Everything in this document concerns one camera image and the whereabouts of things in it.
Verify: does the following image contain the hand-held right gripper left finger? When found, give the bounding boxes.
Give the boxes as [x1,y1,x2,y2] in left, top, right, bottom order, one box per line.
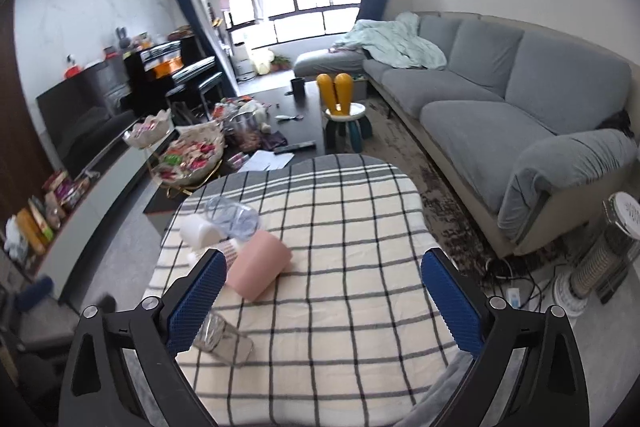
[59,248,229,427]

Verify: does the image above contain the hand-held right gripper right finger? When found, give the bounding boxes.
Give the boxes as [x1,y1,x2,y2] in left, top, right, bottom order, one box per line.
[415,248,592,427]

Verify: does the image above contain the pink cup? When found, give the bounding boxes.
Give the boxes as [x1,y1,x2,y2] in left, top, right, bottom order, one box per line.
[226,229,295,303]

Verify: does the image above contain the clear glass cup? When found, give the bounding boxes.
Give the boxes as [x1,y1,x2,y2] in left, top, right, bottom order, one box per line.
[192,312,255,365]

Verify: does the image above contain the small patterned cup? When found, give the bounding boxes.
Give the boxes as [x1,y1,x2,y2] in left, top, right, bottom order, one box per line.
[220,239,246,270]

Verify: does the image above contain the white cup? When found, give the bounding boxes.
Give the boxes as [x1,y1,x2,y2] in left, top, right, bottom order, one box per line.
[179,213,227,252]

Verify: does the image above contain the grey fleece cloth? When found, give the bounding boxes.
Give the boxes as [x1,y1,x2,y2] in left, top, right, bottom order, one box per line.
[400,347,481,427]

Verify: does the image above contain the crumpled clear plastic bottle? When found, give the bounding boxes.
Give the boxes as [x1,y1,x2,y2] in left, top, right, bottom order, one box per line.
[204,196,263,242]

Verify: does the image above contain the patterned brown rug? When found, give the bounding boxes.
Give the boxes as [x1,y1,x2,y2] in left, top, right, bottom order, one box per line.
[370,97,566,268]

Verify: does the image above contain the checkered tablecloth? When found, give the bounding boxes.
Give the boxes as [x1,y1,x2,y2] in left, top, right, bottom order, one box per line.
[142,153,483,427]

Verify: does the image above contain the grey television cabinet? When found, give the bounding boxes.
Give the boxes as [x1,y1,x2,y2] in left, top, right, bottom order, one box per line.
[37,127,176,303]

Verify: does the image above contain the tiered snack tray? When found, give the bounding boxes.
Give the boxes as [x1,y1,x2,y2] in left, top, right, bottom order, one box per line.
[123,109,226,198]

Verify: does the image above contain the white electric heater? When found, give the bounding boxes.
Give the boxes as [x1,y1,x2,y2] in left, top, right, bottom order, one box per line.
[552,192,640,318]

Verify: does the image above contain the white paper sheets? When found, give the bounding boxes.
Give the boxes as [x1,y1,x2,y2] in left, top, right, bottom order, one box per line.
[242,150,293,172]

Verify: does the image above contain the pile of snack packets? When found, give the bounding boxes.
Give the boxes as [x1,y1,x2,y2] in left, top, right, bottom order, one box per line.
[15,171,93,253]

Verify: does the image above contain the black remote control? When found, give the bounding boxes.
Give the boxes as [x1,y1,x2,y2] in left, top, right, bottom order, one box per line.
[272,140,317,154]

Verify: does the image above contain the metal pot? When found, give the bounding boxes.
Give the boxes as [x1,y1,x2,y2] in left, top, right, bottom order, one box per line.
[227,112,263,142]

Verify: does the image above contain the grey sofa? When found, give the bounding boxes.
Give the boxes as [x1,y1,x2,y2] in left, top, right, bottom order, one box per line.
[292,11,638,258]

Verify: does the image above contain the black television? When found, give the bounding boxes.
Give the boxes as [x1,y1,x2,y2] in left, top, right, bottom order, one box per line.
[36,94,143,180]

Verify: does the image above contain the black coffee table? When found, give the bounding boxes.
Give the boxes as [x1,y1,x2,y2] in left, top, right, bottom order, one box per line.
[142,79,368,228]

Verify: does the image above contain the black piano stool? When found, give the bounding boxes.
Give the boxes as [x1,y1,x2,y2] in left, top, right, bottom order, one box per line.
[197,73,224,108]

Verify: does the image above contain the black piano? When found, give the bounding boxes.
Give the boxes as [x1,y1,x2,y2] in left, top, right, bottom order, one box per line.
[122,34,223,118]

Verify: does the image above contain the yellow rabbit-ear child stool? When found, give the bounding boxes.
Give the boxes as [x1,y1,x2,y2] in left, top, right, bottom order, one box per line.
[316,73,373,154]

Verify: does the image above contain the dark grey sideboard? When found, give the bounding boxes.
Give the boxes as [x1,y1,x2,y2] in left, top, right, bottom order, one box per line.
[64,57,132,112]

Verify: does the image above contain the white air purifier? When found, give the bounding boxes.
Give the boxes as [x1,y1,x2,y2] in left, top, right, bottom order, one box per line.
[232,42,256,80]

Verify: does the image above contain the light green blanket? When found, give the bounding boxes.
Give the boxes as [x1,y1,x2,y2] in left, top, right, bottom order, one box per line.
[330,13,447,70]

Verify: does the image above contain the black cables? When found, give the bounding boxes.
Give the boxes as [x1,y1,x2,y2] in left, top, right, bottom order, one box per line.
[482,257,556,308]

